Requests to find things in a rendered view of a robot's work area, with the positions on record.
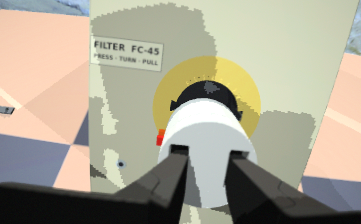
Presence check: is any white cylinder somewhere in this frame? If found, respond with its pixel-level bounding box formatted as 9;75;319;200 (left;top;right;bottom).
156;98;258;208

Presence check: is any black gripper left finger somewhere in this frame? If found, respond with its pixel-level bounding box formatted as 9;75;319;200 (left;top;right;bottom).
0;147;188;224

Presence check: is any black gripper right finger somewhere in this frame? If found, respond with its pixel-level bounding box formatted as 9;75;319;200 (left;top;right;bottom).
224;151;361;224

